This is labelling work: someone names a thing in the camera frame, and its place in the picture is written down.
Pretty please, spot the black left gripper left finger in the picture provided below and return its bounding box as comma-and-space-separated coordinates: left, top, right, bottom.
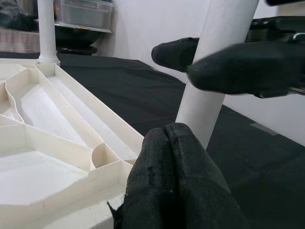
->
121, 128, 179, 229

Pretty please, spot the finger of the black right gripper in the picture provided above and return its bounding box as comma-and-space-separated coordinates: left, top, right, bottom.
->
152, 37, 200, 72
187, 42, 301, 95

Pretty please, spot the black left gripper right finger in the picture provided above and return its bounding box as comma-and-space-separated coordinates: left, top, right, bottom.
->
165, 123, 250, 229

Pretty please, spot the white plastic table leg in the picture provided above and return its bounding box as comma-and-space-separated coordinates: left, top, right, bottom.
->
175, 0, 260, 148
37, 0, 61, 64

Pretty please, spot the clear tape strip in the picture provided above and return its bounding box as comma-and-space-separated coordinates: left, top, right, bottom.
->
249, 123, 279, 136

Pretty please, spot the clear plastic food container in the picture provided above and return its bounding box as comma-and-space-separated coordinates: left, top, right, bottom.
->
60, 0, 113, 33

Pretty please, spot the black wok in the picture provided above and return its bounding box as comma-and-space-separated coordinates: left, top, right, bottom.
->
54, 28, 103, 49

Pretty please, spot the white plastic table top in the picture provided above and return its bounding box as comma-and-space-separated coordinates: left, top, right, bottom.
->
0, 58, 146, 229

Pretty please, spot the beige cloth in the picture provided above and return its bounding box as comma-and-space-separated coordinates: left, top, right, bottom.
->
0, 27, 41, 53

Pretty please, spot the shiny steel pot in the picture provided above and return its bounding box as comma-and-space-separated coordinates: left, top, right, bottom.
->
0, 0, 39, 32

